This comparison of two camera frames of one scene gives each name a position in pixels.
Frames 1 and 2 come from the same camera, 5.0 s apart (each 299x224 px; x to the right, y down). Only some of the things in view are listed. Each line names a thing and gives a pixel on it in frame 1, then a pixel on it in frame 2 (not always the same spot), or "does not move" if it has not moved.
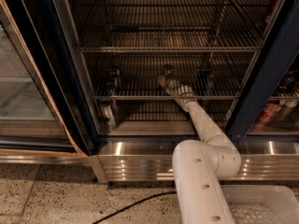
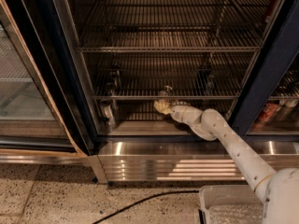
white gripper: (173, 86) → (177, 111)
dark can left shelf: (113, 87) does not move
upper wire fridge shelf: (177, 21) does not move
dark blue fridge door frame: (280, 48) does not move
